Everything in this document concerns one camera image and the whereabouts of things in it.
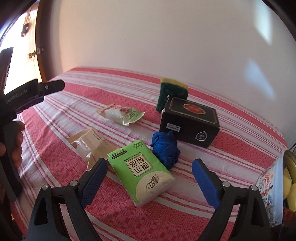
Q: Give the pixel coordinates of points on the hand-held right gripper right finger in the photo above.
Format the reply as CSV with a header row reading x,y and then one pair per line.
x,y
205,183

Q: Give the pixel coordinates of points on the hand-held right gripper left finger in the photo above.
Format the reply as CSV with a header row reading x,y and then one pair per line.
x,y
94,180

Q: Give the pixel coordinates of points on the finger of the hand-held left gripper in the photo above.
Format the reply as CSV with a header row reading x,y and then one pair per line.
x,y
52,87

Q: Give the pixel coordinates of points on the beige snack packet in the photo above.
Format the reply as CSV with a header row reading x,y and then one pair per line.
x,y
87,143

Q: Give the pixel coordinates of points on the green tissue pack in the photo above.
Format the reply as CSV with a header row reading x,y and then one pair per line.
x,y
138,171

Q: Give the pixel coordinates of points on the blue cloth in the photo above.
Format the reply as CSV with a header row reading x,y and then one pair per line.
x,y
165,148

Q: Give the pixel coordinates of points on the black cardboard box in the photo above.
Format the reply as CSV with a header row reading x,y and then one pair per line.
x,y
189,125

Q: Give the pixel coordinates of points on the round blue cookie tin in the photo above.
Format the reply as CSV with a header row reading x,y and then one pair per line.
x,y
270,190

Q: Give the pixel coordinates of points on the white green snack packet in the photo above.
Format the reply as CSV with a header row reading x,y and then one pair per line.
x,y
124,114

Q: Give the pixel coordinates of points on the desktop with red striped cloth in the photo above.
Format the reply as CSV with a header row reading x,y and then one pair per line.
x,y
231,150

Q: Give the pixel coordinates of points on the person's left hand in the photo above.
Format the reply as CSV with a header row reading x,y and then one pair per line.
x,y
19,139

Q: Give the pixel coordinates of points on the brass door knob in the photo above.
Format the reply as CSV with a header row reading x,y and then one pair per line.
x,y
32,54

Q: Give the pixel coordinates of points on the wooden door with brass knob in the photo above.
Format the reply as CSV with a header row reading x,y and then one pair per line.
x,y
23,39

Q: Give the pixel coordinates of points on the hanging door ornament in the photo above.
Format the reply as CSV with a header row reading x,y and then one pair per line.
x,y
27,22

